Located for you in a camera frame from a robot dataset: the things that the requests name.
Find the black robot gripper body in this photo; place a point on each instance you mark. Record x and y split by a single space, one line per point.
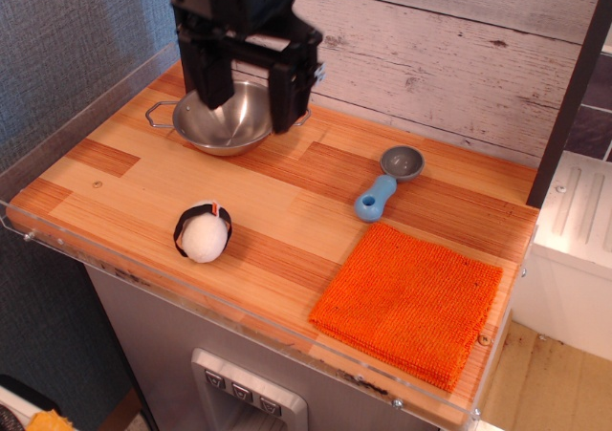
257 32

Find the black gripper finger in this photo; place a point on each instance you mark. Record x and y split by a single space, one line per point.
289 91
214 77

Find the blue handled grey scoop spoon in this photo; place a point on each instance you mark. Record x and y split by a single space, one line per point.
399 164

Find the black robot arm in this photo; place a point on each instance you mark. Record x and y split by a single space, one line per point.
263 33

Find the white plush ball black band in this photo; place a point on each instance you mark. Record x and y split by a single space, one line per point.
203 232

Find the clear acrylic table guard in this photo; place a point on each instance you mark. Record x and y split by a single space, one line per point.
111 194

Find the orange knitted cloth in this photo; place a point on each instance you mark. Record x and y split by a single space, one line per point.
412 304

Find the silver toy fridge dispenser panel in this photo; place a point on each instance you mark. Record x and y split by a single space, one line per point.
234 398

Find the white cabinet at right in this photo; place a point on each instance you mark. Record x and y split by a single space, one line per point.
565 288

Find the yellow object bottom left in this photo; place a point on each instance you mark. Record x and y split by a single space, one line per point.
49 421

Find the stainless steel bowl with handles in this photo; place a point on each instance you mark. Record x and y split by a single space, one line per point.
234 128

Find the dark right upright post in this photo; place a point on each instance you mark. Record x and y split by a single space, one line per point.
585 66

